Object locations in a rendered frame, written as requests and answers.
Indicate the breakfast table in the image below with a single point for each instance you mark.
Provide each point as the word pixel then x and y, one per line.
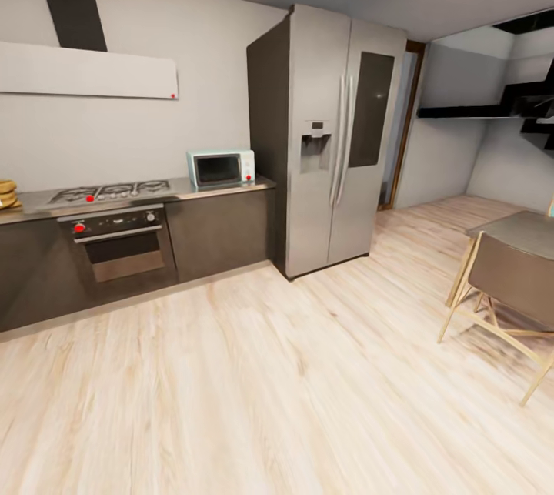
pixel 527 230

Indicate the range hood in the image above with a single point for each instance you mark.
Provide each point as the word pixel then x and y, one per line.
pixel 82 65

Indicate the popcorn bag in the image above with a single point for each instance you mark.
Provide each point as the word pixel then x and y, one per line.
pixel 8 194

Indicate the microwave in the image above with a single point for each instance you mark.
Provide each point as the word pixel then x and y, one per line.
pixel 220 166

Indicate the oven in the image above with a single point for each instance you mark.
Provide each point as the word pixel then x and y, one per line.
pixel 118 247

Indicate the fridge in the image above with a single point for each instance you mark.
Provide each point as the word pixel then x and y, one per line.
pixel 322 95

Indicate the stairs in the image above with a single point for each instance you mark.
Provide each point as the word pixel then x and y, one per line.
pixel 505 71

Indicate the fixed window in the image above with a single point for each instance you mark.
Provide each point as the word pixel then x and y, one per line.
pixel 408 84

